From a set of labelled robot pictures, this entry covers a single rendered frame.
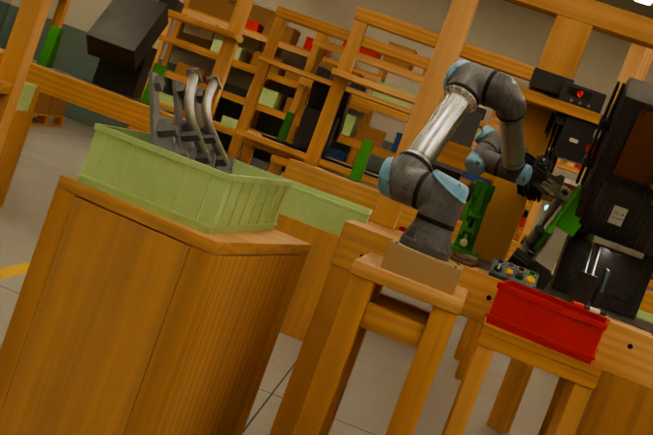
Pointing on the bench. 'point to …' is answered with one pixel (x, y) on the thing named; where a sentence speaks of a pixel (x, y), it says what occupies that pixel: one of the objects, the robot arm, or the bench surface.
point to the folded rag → (464, 259)
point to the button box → (512, 274)
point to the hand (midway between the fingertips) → (561, 194)
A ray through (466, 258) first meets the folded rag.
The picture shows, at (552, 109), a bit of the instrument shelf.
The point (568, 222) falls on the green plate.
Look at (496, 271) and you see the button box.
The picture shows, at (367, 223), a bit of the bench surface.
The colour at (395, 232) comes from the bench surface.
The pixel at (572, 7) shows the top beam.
